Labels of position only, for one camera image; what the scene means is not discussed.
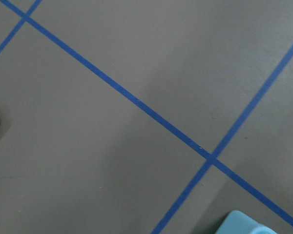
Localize light blue plastic bin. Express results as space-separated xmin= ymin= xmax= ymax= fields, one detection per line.
xmin=215 ymin=210 xmax=276 ymax=234

